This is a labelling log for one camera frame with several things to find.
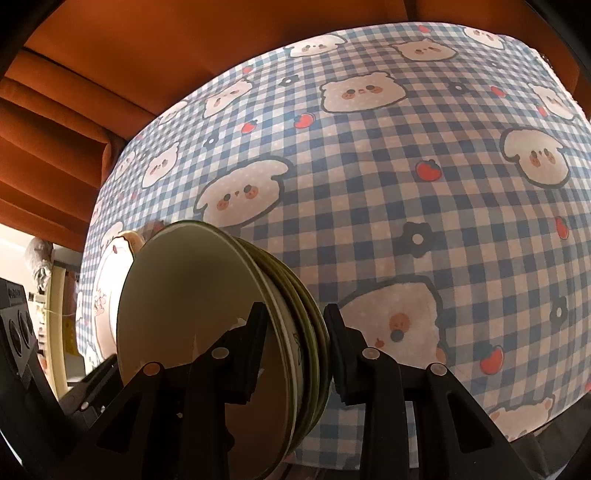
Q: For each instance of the grey fuzzy object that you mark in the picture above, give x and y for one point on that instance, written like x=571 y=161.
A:
x=39 y=263

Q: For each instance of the cream wooden frame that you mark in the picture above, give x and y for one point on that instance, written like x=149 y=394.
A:
x=57 y=332

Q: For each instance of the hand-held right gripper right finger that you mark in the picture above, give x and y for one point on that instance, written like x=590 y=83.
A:
x=339 y=360

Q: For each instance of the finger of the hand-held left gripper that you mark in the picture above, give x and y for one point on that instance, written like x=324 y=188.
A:
x=92 y=381
x=94 y=406

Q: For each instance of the small red-rimmed white plate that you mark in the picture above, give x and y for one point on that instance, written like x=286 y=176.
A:
x=104 y=277

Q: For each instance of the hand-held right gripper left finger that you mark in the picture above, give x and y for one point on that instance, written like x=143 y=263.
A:
x=254 y=360

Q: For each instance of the orange curtain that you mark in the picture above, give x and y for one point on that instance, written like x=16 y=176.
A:
x=92 y=115

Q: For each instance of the blue checked printed tablecloth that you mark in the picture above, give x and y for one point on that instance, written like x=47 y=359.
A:
x=369 y=184

